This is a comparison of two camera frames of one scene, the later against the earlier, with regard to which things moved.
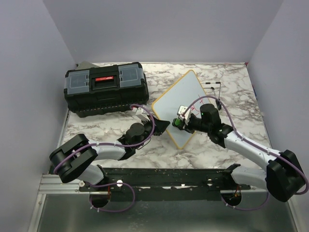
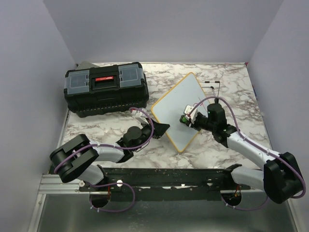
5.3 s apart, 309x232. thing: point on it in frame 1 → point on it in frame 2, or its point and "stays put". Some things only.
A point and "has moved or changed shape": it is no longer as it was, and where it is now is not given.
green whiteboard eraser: x=176 y=122 has moved or changed shape
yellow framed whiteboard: x=187 y=91 stays put
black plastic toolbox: x=106 y=90 stays put
